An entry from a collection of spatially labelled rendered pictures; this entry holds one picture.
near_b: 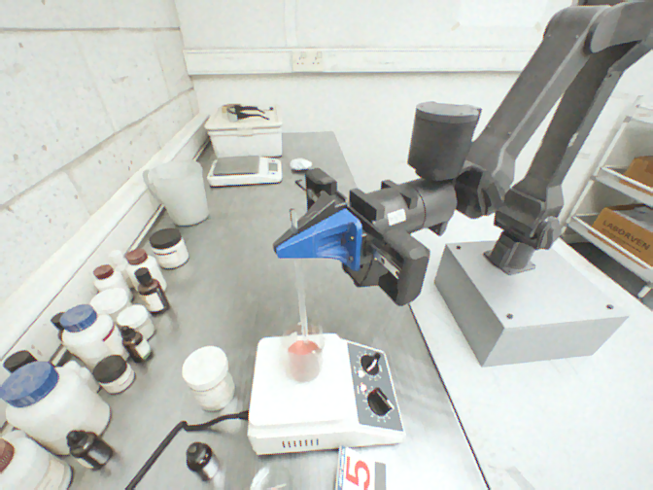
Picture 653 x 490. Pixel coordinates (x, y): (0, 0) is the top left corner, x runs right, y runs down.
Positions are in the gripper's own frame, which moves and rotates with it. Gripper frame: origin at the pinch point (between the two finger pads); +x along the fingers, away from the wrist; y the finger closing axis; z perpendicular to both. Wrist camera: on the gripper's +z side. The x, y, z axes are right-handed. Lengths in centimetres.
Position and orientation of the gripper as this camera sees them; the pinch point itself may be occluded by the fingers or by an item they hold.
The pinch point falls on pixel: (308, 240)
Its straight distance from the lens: 28.2
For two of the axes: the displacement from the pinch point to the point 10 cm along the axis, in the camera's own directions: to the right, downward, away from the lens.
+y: -4.8, -5.2, 7.0
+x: -8.8, 3.0, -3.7
